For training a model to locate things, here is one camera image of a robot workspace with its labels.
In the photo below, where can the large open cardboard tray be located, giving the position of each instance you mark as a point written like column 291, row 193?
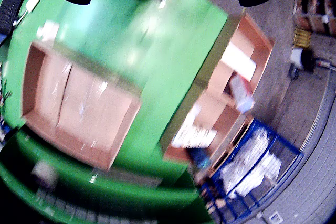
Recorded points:
column 86, row 111

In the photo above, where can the white plastic sheeting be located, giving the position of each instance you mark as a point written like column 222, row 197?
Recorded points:
column 252, row 166

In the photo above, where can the black metal rod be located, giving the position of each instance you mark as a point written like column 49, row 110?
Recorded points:
column 325, row 64

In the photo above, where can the black laptop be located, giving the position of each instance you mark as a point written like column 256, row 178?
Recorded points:
column 10, row 9

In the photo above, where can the wooden pallet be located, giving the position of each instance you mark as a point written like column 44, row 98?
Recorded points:
column 236, row 140

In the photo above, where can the yellow black striped barrier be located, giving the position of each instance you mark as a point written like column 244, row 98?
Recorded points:
column 302, row 36

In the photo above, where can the holographic silver product box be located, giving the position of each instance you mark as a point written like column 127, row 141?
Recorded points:
column 242, row 95

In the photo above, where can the divided cardboard box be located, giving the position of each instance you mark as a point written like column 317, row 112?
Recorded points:
column 246, row 37

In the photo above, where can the white cow print box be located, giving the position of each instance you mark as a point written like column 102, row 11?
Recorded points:
column 194, row 136

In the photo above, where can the green machine housing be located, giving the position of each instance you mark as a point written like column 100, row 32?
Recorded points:
column 105, row 197

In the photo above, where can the tall white carton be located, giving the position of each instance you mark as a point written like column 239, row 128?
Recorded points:
column 239, row 60

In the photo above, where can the small dark floor box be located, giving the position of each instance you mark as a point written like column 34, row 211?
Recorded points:
column 294, row 72

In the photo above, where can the shelf of small cardboard bins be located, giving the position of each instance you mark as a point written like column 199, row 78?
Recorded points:
column 317, row 16

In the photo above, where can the white and black device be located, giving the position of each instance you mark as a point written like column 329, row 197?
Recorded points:
column 304, row 60

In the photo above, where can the dark blue product box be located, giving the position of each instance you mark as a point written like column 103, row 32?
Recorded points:
column 199, row 157

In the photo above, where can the beige packing tape roll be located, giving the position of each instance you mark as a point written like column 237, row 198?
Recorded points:
column 44, row 174

